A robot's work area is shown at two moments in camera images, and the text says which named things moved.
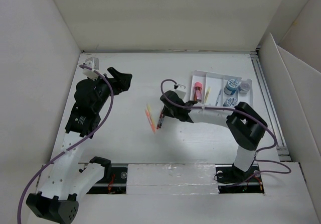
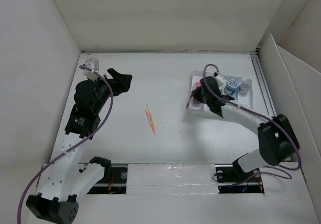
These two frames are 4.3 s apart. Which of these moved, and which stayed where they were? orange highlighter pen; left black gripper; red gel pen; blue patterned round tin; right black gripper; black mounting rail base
Moved: red gel pen; right black gripper
Stayed: orange highlighter pen; black mounting rail base; left black gripper; blue patterned round tin
